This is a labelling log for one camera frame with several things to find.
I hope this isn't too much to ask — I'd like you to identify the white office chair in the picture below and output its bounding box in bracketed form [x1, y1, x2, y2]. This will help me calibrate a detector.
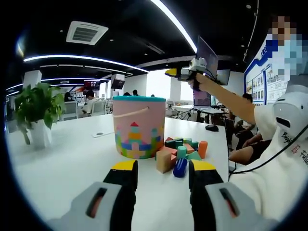
[64, 101, 77, 120]
[92, 100, 106, 115]

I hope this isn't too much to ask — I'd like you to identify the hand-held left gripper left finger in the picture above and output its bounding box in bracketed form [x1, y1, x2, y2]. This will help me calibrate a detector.
[49, 159, 139, 231]

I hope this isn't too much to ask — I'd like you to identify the open laptop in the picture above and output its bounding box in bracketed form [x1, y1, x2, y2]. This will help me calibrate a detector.
[193, 90, 212, 108]

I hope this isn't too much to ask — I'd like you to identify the ceiling air conditioner vent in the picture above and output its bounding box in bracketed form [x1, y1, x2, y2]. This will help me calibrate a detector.
[66, 21, 109, 46]

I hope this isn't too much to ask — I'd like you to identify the large dark monitor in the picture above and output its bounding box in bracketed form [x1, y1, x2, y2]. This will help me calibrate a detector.
[196, 35, 219, 80]

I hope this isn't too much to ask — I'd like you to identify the person's white shirt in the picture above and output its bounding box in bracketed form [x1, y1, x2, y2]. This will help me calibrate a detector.
[228, 105, 308, 222]

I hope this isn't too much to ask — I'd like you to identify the long ceiling light strip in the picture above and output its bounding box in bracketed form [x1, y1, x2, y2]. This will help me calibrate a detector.
[23, 54, 149, 73]
[150, 0, 198, 53]

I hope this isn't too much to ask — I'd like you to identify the hanging red-lit screen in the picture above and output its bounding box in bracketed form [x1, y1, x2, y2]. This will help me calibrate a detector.
[83, 80, 101, 91]

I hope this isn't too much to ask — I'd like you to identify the blue-framed wall poster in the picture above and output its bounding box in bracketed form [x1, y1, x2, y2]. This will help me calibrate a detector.
[244, 36, 288, 106]

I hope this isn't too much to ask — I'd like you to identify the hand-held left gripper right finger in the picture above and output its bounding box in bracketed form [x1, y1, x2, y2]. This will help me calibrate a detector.
[188, 160, 277, 231]

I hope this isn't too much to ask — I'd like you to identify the pink toy storage bucket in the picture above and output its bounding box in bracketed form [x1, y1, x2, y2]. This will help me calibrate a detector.
[112, 95, 167, 160]

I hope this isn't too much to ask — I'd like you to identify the hanging dark screen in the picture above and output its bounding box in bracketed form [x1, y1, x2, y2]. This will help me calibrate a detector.
[110, 78, 126, 89]

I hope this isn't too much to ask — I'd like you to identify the white table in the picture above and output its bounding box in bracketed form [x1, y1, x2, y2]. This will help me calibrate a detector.
[4, 114, 229, 231]

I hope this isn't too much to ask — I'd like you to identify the white flat pad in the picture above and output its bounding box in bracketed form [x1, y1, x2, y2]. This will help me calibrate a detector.
[92, 130, 115, 138]

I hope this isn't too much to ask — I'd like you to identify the small dark monitor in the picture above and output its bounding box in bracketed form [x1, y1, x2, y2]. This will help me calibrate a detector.
[216, 68, 231, 85]

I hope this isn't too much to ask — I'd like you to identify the person's right hand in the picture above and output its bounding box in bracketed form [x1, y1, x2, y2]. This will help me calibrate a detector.
[187, 71, 213, 92]

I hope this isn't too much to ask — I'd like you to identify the green potted plant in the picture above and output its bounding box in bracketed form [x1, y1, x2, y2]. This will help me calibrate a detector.
[14, 82, 65, 149]

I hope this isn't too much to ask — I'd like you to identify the blue cylinder toy block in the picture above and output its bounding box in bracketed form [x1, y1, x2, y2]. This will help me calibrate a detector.
[172, 157, 188, 178]

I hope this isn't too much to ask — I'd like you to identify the white chest-worn device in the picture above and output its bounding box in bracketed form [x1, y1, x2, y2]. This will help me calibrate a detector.
[273, 84, 308, 142]

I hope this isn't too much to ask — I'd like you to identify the black device cable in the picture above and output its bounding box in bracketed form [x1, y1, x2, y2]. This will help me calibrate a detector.
[227, 125, 308, 181]

